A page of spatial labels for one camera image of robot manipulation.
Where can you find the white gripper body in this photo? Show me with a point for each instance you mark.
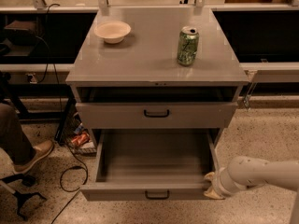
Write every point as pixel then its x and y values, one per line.
pixel 220 182

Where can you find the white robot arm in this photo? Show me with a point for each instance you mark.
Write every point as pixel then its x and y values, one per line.
pixel 245 173

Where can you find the white bowl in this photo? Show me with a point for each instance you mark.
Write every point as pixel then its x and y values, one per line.
pixel 112 32

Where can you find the tan shoe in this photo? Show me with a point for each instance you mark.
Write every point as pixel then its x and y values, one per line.
pixel 41 151

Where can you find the grey drawer cabinet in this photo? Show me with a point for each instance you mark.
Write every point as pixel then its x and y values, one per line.
pixel 143 68

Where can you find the grey drawer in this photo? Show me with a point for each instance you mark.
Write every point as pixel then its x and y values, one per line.
pixel 150 165
pixel 155 115

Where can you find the person leg brown trousers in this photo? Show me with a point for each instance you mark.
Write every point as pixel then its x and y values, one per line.
pixel 12 139

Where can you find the green soda can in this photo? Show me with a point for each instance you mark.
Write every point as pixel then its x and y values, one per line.
pixel 187 45

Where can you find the black table leg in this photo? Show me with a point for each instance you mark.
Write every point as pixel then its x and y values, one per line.
pixel 60 129

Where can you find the grey top drawer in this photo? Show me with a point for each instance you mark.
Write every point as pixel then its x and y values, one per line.
pixel 155 115

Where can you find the orange snack bag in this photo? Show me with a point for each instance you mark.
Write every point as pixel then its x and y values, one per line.
pixel 80 139

